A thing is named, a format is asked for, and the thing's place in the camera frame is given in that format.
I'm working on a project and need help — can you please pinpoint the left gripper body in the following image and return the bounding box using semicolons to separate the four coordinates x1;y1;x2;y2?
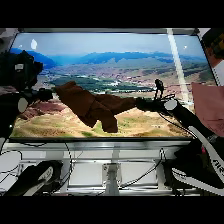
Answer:
35;87;55;103

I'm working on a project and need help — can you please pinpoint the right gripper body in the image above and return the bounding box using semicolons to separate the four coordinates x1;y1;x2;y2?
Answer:
134;95;167;113

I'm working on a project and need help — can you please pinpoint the brown garment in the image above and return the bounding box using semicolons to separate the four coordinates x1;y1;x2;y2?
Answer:
53;80;138;134

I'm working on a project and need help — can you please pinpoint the white garment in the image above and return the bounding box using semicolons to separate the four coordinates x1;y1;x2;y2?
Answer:
212;59;224;88

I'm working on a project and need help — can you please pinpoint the dark checked garment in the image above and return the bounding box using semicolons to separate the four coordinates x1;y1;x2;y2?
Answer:
201;28;224;62

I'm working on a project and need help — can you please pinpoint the black cable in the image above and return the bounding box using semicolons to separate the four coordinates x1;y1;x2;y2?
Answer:
119;148;167;189
0;149;24;185
49;142;74;194

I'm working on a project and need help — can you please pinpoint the silver frame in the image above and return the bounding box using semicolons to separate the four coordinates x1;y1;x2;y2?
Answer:
0;139;214;197

